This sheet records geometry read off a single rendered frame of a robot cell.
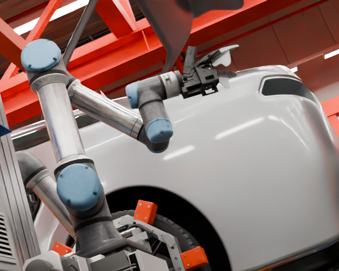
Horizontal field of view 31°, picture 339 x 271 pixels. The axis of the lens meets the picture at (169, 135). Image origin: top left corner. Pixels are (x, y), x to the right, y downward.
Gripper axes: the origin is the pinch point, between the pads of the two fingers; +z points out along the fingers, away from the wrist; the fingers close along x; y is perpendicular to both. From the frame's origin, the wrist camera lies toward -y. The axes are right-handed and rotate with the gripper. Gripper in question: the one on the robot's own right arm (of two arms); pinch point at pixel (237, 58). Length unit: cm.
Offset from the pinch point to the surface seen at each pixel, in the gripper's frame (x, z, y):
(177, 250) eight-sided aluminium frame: -90, -30, 22
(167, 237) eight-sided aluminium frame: -90, -32, 15
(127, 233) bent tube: -74, -47, 14
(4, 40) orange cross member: -144, -84, -158
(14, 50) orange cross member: -158, -82, -160
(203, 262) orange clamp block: -89, -22, 30
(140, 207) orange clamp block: -89, -39, -1
